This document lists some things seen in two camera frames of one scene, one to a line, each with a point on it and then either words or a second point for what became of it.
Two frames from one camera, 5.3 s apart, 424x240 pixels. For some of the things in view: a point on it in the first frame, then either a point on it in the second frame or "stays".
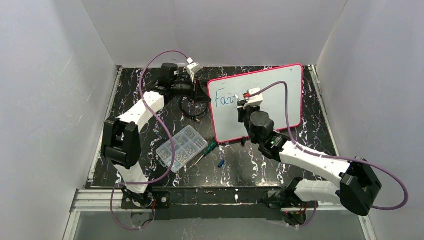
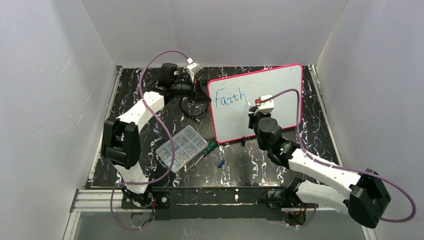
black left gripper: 195,89 stays
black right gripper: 241,113 -> 252,117
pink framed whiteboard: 221,92 stays
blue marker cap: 221,163 stays
